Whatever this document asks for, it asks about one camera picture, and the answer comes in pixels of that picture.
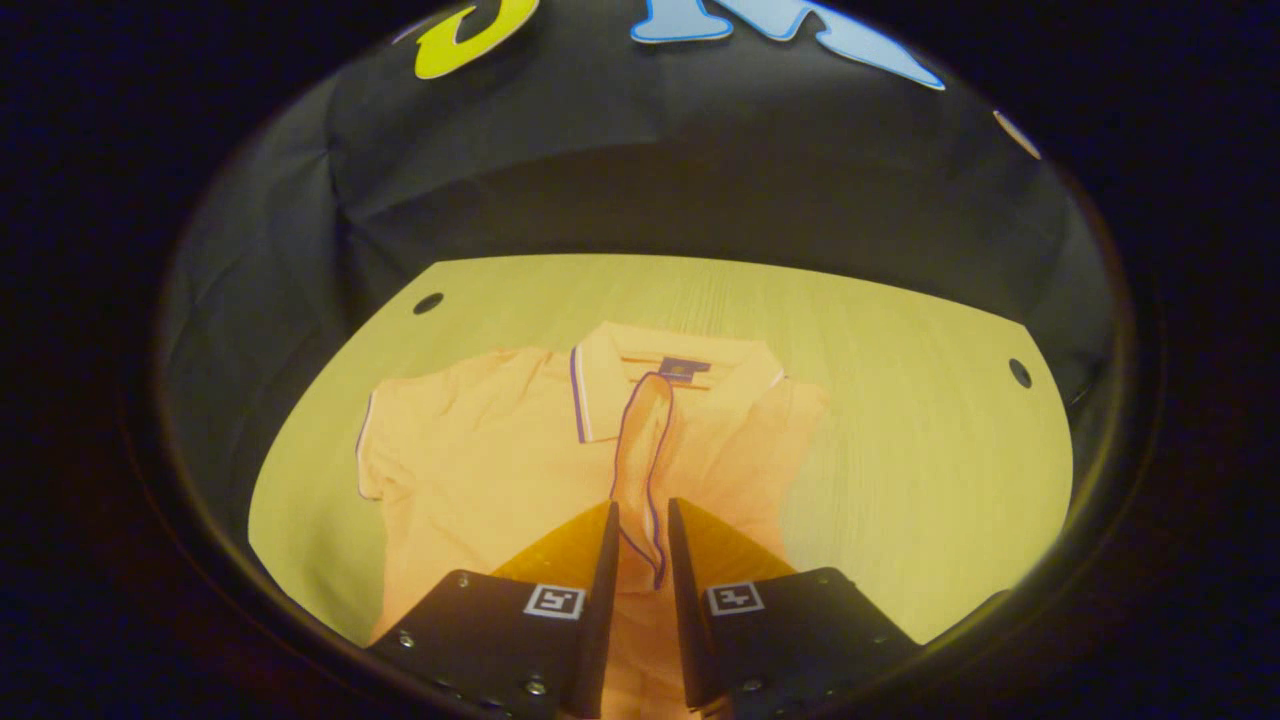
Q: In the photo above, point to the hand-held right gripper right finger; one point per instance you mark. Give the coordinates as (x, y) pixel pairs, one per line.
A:
(685, 600)

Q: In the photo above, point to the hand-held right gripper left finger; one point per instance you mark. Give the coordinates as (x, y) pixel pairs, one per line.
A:
(605, 600)

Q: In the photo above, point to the orange T-shirt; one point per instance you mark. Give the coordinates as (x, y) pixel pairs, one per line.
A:
(480, 470)

